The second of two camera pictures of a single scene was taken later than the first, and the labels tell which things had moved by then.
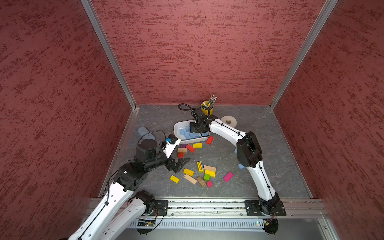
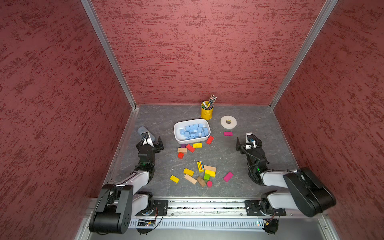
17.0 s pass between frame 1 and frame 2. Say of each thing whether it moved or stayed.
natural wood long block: stayed
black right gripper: moved
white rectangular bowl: stayed
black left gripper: moved
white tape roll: stayed
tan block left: stayed
